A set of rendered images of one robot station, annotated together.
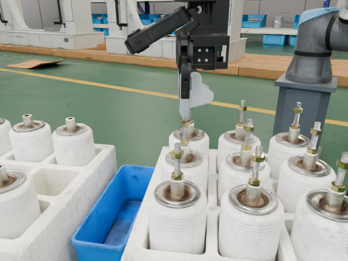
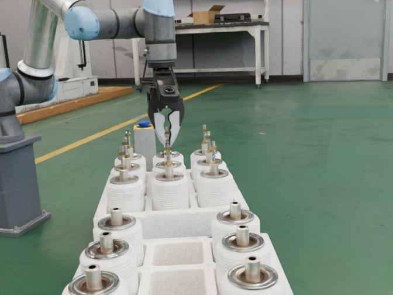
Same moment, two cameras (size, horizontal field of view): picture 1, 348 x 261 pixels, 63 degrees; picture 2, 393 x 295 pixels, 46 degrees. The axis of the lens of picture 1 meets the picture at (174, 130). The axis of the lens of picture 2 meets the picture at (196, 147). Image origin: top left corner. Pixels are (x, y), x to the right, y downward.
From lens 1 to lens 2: 1.30 m
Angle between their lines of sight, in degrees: 95
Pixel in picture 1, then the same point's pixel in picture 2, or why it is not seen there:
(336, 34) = (29, 90)
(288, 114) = (19, 177)
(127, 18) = not seen: outside the picture
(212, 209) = (192, 194)
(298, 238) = not seen: hidden behind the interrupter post
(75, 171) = (154, 247)
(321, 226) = (219, 156)
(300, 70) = (10, 130)
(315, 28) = (9, 88)
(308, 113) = (31, 167)
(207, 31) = not seen: hidden behind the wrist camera
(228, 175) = (181, 170)
